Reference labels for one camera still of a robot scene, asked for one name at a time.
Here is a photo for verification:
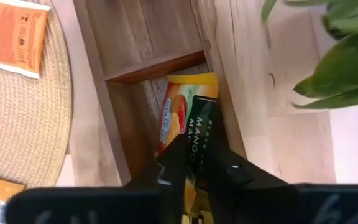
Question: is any round woven placemat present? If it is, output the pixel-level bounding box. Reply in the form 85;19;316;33
0;0;73;187

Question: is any orange tea bag packet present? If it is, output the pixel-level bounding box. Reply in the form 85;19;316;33
0;0;52;80

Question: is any brown wooden compartment box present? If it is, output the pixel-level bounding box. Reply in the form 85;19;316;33
72;0;248;187

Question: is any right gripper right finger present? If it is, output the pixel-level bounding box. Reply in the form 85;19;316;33
204;130;358;224

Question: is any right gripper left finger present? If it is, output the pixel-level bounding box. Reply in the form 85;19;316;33
4;134;196;224

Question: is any green plant in white pot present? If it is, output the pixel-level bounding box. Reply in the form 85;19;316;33
261;0;358;134

